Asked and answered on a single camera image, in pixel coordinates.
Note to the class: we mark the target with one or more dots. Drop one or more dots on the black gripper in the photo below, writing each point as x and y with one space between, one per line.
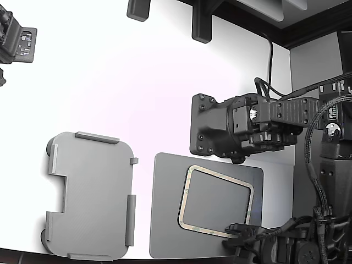
253 247

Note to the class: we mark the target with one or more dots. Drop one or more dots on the beige adhesive liner frame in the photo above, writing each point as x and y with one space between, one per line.
184 198

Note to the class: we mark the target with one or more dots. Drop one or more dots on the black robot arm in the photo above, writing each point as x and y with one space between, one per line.
214 123

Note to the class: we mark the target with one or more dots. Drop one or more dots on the gray printed box tray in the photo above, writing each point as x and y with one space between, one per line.
93 192

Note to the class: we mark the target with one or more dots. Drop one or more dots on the dark gray flat mat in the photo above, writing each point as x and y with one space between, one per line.
167 206

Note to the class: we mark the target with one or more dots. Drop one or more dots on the black support leg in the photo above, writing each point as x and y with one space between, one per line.
201 24
138 9

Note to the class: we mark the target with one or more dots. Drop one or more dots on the gray shelf panel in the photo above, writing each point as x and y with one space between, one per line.
264 8

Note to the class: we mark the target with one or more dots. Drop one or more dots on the black shelf frame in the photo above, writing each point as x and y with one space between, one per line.
302 30

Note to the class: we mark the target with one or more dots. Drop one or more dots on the small black bracket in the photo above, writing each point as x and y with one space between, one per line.
2 77

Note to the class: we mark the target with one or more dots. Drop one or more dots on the black camera module with board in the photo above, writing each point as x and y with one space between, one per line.
13 41

